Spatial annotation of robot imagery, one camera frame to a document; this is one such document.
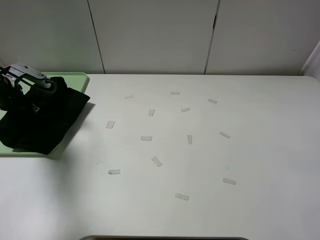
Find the clear tape marker middle left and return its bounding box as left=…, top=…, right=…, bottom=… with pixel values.
left=141, top=136, right=153, bottom=141

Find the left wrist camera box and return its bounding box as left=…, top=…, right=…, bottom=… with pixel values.
left=37, top=73, right=52, bottom=89

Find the clear tape marker front left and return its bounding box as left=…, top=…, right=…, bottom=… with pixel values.
left=108, top=169, right=121, bottom=175

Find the clear tape marker lower centre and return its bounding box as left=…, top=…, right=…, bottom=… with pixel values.
left=151, top=156, right=163, bottom=167

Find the clear tape marker front middle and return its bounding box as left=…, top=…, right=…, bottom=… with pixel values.
left=175, top=193, right=189, bottom=201

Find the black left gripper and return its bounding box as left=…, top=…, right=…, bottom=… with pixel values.
left=0, top=63, right=47, bottom=113

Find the clear tape marker middle right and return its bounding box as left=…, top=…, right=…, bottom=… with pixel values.
left=187, top=135, right=193, bottom=145

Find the black short sleeve shirt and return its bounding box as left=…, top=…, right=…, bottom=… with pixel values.
left=0, top=76, right=90, bottom=155

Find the clear tape marker front right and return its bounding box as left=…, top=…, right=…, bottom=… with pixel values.
left=222, top=177, right=236, bottom=185

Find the light green plastic tray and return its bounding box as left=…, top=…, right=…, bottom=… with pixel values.
left=0, top=72, right=90, bottom=157

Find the clear tape marker upper centre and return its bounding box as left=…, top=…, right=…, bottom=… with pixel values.
left=180, top=108, right=190, bottom=113

